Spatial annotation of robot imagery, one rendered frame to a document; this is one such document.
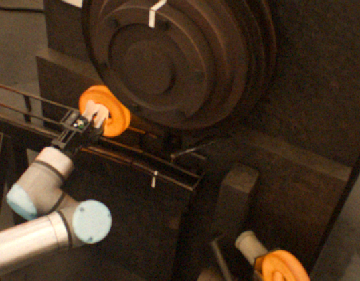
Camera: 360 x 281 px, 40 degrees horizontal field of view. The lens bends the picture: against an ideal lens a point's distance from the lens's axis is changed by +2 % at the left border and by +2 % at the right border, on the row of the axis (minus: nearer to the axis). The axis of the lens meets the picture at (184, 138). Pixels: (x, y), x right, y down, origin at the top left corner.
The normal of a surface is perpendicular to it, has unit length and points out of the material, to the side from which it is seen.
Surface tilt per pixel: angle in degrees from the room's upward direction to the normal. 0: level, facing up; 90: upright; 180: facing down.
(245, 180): 0
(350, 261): 0
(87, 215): 44
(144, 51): 90
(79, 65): 0
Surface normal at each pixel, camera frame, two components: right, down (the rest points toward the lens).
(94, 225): 0.54, -0.15
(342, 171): 0.11, -0.74
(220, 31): 0.47, 0.07
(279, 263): -0.88, 0.24
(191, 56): -0.45, 0.56
